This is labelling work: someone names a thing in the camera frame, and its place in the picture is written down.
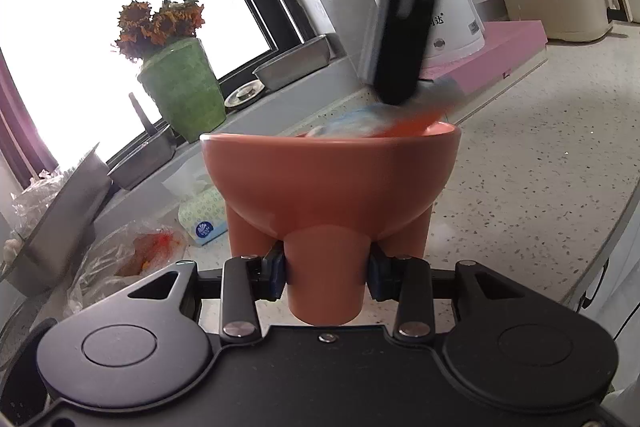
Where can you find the pink box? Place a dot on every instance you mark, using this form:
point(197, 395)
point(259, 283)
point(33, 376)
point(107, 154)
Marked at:
point(508, 45)

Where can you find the large steel tray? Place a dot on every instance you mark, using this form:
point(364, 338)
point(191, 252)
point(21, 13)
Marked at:
point(50, 249)

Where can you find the small steel tray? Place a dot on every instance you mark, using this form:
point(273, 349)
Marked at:
point(148, 157)
point(295, 63)

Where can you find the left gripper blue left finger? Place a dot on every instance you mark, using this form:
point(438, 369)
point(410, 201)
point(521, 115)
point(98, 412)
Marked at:
point(246, 280)

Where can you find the small steel tray left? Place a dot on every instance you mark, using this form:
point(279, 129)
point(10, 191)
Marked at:
point(148, 157)

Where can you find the small steel tray right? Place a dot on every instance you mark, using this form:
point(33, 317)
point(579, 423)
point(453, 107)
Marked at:
point(295, 63)

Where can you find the dried orange flowers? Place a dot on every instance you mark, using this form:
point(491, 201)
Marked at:
point(144, 32)

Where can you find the round metal lid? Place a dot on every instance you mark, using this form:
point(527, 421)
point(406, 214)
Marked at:
point(245, 95)

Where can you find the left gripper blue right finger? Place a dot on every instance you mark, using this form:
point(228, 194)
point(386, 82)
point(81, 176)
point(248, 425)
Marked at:
point(408, 281)

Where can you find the coral footed bowl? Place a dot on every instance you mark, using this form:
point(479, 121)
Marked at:
point(328, 201)

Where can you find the blue patterned sponge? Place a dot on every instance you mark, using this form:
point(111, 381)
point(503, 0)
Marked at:
point(432, 100)

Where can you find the clear plastic bag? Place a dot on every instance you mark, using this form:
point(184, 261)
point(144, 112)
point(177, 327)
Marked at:
point(122, 258)

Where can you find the green flower pot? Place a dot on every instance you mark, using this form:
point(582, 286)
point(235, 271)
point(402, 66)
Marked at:
point(184, 88)

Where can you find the tissue pack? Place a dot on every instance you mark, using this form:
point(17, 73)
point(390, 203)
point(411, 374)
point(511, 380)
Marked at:
point(201, 210)

